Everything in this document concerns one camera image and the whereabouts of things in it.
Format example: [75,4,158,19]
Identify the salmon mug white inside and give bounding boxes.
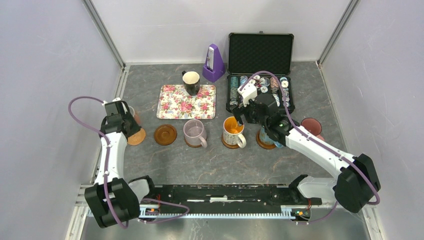
[128,105,142,126]

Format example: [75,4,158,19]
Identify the woven rattan coaster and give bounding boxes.
[127,128,146,146]

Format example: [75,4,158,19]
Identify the blue mug orange inside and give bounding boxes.
[260,127,284,148]

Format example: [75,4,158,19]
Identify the white mug orange inside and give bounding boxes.
[222,116,247,148]

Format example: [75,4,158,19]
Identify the wooden coaster two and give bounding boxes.
[255,131,276,150]

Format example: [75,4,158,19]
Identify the wooden coaster one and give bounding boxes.
[153,124,178,146]

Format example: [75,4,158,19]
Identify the wooden coaster four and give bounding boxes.
[221,134,239,149]

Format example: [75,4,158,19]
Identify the pink mug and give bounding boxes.
[300,117,325,141]

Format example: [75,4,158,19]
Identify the floral tray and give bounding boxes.
[156,84,217,120]

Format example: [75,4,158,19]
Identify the lilac mug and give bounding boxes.
[183,119,208,148]

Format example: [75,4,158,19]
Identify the wooden coaster three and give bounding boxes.
[184,139,203,148]

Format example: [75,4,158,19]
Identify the black mug white inside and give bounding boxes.
[181,71,200,96]

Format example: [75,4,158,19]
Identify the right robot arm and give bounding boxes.
[230,94,381,213]

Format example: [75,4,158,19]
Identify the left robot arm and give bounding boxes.
[84,97,157,229]

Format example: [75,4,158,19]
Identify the teal poker chip stack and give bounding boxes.
[229,76,239,106]

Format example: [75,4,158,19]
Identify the black poker chip case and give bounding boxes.
[225,32,294,112]

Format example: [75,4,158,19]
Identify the purple metronome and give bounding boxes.
[202,44,226,83]

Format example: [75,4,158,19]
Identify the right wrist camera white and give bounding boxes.
[237,83,258,107]

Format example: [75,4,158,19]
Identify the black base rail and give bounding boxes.
[140,184,323,216]

